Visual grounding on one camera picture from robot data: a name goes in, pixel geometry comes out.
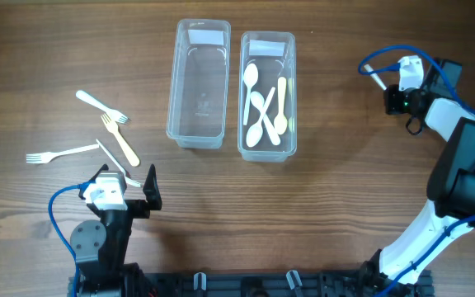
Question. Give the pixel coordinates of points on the white plastic spoon thin handle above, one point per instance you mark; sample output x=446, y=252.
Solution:
x=375, y=76

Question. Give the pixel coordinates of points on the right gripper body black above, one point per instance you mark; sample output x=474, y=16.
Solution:
x=398, y=101

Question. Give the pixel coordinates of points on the white label container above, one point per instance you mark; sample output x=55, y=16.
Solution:
x=206, y=37
x=266, y=48

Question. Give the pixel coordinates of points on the white label right container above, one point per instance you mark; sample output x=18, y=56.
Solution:
x=266, y=48

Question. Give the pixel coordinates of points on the white label left container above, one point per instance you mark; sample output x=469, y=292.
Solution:
x=206, y=37

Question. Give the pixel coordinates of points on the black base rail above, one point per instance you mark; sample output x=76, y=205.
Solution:
x=291, y=283

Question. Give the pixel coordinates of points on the yellow plastic fork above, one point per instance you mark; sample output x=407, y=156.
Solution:
x=113, y=128

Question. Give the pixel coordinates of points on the thin white fork lower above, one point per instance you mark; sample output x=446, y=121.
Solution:
x=113, y=159

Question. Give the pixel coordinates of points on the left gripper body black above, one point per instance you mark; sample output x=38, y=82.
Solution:
x=137, y=209

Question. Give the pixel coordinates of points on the clear plastic container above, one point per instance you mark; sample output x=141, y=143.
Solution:
x=199, y=87
x=270, y=69

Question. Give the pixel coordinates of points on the left clear plastic container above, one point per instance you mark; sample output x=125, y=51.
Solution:
x=199, y=87

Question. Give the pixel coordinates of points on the thin white fork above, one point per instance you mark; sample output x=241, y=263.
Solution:
x=47, y=157
x=113, y=159

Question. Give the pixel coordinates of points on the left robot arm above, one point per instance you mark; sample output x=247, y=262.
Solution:
x=100, y=244

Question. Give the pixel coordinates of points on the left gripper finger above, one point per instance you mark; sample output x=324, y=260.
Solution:
x=150, y=187
x=103, y=168

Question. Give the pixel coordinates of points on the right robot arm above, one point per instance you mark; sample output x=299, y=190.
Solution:
x=449, y=211

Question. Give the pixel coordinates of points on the thick white plastic spoon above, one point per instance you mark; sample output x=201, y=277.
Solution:
x=261, y=105

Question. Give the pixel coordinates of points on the thick white plastic fork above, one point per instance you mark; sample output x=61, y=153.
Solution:
x=112, y=113

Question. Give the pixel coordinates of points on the white spoon slender handle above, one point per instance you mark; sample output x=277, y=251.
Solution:
x=250, y=77

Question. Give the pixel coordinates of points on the yellow plastic spoon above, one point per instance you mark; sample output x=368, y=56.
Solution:
x=280, y=121

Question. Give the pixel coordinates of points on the thin white fork left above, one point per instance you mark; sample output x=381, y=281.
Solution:
x=47, y=157

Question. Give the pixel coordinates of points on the right clear plastic container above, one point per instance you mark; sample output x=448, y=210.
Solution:
x=270, y=69

